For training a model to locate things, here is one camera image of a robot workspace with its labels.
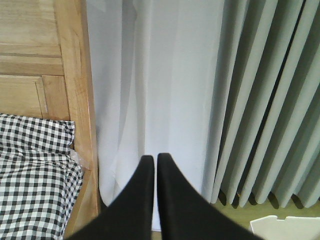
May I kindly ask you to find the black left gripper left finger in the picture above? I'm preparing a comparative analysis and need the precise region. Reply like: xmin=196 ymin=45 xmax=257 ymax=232
xmin=68 ymin=155 xmax=154 ymax=240

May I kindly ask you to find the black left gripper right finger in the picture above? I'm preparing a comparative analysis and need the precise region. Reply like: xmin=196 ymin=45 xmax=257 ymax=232
xmin=157 ymin=153 xmax=259 ymax=240

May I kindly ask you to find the white trash bin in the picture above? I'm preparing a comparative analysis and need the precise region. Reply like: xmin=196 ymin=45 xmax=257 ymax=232
xmin=248 ymin=215 xmax=320 ymax=240

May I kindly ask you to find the black white checkered bedding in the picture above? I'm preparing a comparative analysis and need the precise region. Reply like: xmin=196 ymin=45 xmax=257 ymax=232
xmin=0 ymin=113 xmax=83 ymax=240

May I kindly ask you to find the grey pleated curtain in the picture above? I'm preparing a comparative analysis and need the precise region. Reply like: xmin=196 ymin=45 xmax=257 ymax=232
xmin=202 ymin=0 xmax=320 ymax=208

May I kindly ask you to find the white sheer curtain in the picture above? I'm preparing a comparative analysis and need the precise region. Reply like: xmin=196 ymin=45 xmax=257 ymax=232
xmin=86 ymin=0 xmax=226 ymax=231

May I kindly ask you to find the wooden bed frame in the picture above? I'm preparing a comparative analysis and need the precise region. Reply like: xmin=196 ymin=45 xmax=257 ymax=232
xmin=0 ymin=0 xmax=100 ymax=237

